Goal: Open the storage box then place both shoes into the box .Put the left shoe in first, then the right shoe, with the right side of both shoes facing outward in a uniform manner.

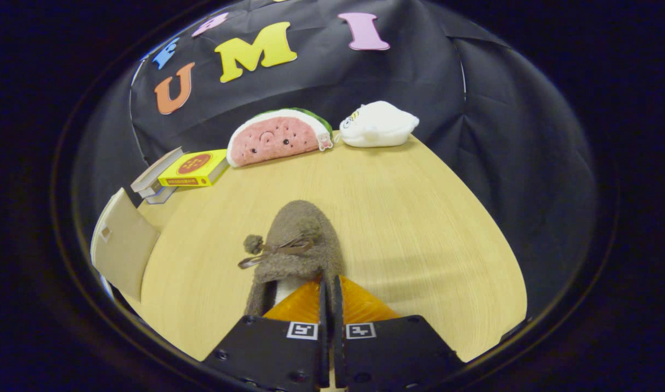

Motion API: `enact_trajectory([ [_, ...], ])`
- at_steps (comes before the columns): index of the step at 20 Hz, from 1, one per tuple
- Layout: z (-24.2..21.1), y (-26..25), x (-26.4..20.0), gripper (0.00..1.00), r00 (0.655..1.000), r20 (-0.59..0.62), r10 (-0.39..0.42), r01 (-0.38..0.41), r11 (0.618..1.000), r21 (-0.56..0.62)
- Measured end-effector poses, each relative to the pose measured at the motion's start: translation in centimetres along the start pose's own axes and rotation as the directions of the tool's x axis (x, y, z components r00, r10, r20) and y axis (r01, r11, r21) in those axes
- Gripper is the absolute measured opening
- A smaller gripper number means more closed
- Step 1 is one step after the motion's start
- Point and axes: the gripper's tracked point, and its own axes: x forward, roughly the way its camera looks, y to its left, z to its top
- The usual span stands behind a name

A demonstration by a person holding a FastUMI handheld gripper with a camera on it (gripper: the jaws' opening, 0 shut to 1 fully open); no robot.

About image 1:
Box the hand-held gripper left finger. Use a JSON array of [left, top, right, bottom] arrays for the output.
[[202, 278, 330, 392]]

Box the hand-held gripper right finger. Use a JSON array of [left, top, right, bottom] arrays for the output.
[[332, 275, 466, 392]]

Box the brown fuzzy shoe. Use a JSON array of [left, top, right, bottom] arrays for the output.
[[237, 200, 345, 317]]

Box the cream plastic storage box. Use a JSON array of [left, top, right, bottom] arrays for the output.
[[91, 188, 161, 303]]

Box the yellow box with red label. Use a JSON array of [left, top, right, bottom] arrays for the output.
[[158, 149, 230, 187]]

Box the beige book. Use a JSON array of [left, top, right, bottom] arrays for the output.
[[131, 146, 185, 194]]

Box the watermelon slice plush toy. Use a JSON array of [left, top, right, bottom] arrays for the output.
[[226, 107, 334, 168]]

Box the white plush toy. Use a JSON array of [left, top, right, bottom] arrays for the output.
[[339, 101, 420, 148]]

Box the black backdrop cloth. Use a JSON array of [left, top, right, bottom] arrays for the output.
[[74, 0, 600, 322]]

